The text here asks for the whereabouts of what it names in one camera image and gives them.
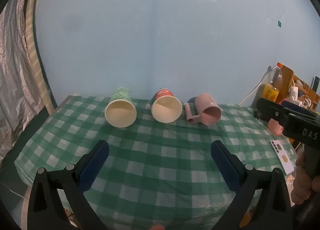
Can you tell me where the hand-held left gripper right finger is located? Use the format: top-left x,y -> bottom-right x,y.
211,140 -> 293,230

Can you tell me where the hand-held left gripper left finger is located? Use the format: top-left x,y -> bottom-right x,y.
27,140 -> 110,230

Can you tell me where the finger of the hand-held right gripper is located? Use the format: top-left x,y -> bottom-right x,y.
253,98 -> 291,123

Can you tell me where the pink plastic mug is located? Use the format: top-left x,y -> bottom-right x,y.
185,93 -> 222,126

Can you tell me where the green paper cup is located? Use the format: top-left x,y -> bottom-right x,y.
104,87 -> 137,128

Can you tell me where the red paper cup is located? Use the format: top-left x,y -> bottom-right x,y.
151,88 -> 183,123

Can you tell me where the person's right hand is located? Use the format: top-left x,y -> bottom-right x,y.
291,152 -> 320,205

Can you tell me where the pink plastic object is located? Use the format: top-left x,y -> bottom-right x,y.
269,118 -> 285,136

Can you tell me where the orange drink bottle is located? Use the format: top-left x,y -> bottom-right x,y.
262,62 -> 285,103

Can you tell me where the white smartphone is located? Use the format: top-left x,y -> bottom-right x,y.
269,139 -> 295,175

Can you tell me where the wooden desk rack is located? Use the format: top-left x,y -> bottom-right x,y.
282,66 -> 320,114

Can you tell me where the green checked tablecloth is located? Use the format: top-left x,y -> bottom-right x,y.
14,95 -> 297,230

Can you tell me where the silver foil curtain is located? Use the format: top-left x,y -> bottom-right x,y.
0,0 -> 52,164

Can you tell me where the white cable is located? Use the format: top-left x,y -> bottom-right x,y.
239,66 -> 272,106

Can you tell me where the striped wooden frame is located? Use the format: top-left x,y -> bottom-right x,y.
25,0 -> 57,116

